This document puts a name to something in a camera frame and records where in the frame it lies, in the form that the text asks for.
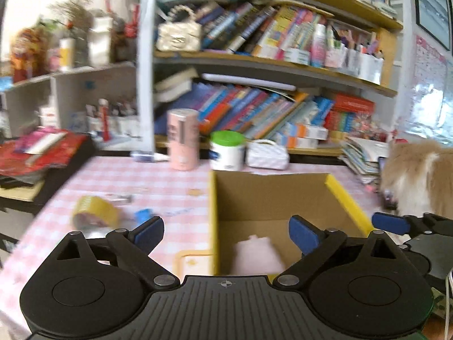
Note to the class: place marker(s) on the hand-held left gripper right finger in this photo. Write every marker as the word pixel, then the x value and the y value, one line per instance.
pixel 300 233

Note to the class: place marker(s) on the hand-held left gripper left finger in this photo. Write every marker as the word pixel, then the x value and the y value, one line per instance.
pixel 150 232

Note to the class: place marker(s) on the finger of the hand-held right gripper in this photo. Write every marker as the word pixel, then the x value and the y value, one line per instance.
pixel 389 222

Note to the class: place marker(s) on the cardboard box with yellow edges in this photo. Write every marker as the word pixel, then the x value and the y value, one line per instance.
pixel 269 202

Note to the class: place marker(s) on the pink plush toy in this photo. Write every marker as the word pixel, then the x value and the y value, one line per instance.
pixel 258 258

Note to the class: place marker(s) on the small blue item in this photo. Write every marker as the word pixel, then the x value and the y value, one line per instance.
pixel 144 215

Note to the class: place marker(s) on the fluffy tan pet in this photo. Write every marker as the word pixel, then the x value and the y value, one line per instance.
pixel 414 173

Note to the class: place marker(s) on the yellow tape roll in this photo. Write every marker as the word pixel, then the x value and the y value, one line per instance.
pixel 95 212

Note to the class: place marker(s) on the stack of magazines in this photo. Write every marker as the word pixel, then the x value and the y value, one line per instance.
pixel 364 159

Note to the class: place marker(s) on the pink checked tablecloth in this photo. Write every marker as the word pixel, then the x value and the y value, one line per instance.
pixel 106 179

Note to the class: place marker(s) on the white glue tube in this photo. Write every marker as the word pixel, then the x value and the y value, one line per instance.
pixel 148 156

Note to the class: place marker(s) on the white quilted mini bag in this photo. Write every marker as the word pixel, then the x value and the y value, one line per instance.
pixel 267 156

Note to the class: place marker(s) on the pink tumbler with girl print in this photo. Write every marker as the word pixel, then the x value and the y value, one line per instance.
pixel 182 141

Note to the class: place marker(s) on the black electronic keyboard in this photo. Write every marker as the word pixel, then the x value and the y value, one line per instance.
pixel 62 182

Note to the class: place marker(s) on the white jar with green lid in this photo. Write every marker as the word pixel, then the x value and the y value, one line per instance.
pixel 226 154

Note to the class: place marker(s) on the red patterned cloth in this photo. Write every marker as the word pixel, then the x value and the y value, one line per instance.
pixel 56 157

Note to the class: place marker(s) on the red hanging ornament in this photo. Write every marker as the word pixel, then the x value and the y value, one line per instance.
pixel 104 120

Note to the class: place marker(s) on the cream notebook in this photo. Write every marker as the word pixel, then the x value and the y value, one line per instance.
pixel 46 142

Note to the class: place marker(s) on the stack of thick books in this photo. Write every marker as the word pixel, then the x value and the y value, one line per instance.
pixel 175 85

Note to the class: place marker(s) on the white desk organiser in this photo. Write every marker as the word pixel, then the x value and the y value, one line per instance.
pixel 368 67

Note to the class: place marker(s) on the rolled white paper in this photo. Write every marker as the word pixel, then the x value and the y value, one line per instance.
pixel 247 82

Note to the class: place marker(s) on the white cubby shelf unit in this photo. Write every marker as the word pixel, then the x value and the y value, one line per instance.
pixel 70 85

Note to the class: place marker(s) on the wooden bookshelf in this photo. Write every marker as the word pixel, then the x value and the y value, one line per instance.
pixel 283 65

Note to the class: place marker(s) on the white bottle with pink label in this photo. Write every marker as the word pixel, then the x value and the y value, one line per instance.
pixel 318 47

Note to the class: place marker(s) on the tall white box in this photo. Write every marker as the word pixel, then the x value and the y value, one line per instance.
pixel 100 40

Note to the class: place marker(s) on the costumed doll figurine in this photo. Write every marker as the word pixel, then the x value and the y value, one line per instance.
pixel 28 53

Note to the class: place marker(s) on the framed picture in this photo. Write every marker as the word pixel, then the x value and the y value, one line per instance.
pixel 433 7

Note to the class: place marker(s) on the dried flower bouquet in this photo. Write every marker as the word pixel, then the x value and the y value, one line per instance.
pixel 72 5

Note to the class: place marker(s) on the wall calendar poster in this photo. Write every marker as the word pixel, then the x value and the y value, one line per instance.
pixel 428 88

